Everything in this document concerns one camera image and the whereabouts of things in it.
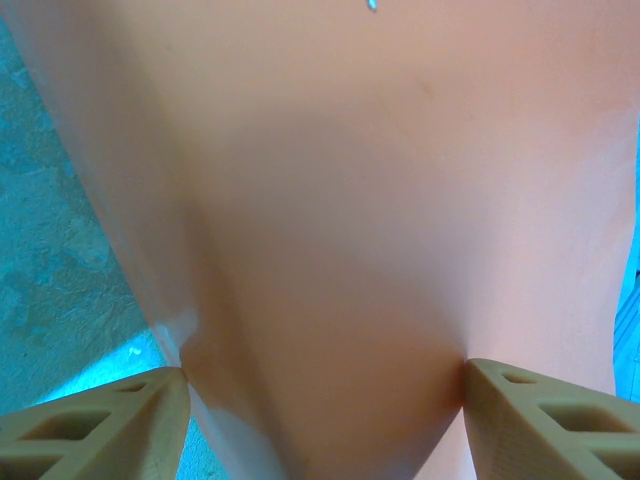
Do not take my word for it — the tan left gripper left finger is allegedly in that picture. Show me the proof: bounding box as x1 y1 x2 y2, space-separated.
0 367 192 480

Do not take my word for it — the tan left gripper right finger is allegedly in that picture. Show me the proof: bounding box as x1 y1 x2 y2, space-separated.
462 358 640 480

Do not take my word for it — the orange wrapping paper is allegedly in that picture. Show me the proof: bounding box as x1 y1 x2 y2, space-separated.
0 0 640 480

